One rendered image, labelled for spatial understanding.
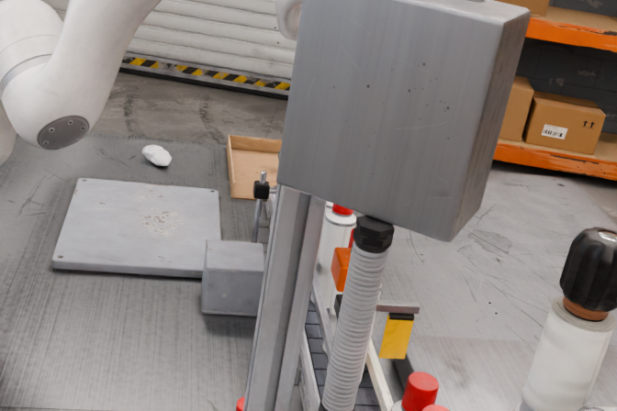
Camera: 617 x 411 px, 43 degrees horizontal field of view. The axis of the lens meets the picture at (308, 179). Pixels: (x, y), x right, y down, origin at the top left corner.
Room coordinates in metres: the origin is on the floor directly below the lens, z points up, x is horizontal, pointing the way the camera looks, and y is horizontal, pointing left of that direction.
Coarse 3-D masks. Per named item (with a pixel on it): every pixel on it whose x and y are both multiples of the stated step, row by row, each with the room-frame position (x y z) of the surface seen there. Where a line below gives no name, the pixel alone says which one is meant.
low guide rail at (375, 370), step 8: (368, 352) 0.97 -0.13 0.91; (368, 360) 0.96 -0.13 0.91; (376, 360) 0.95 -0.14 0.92; (368, 368) 0.95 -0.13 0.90; (376, 368) 0.93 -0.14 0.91; (376, 376) 0.92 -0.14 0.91; (376, 384) 0.91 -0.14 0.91; (384, 384) 0.90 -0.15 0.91; (376, 392) 0.90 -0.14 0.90; (384, 392) 0.88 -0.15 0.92; (384, 400) 0.87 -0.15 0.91; (384, 408) 0.86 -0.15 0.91
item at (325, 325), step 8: (312, 288) 1.05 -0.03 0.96; (320, 288) 1.05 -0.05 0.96; (312, 296) 1.04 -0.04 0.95; (320, 296) 1.02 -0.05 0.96; (320, 304) 1.00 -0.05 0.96; (320, 312) 0.98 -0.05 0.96; (320, 320) 0.96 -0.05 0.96; (328, 320) 0.96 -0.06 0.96; (320, 328) 0.96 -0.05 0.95; (328, 328) 0.94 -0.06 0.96; (328, 336) 0.92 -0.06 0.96; (328, 344) 0.90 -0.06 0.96; (328, 352) 0.89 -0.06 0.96
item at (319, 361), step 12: (312, 312) 1.11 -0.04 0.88; (312, 324) 1.07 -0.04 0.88; (312, 336) 1.04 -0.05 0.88; (312, 348) 1.01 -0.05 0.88; (312, 360) 0.98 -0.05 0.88; (324, 360) 0.98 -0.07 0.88; (324, 372) 0.95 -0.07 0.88; (360, 384) 0.94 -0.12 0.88; (372, 384) 0.94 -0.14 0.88; (360, 396) 0.91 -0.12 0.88; (372, 396) 0.92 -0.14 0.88; (360, 408) 0.88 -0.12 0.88; (372, 408) 0.89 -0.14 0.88
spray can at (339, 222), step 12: (336, 216) 1.13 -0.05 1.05; (348, 216) 1.13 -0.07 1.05; (324, 228) 1.13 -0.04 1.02; (336, 228) 1.12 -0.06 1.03; (348, 228) 1.12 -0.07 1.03; (324, 240) 1.13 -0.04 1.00; (336, 240) 1.12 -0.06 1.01; (348, 240) 1.13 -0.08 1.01; (324, 252) 1.12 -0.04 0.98; (324, 264) 1.12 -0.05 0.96; (324, 276) 1.12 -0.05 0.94; (324, 288) 1.12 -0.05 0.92; (312, 300) 1.13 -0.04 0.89; (324, 300) 1.12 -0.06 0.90
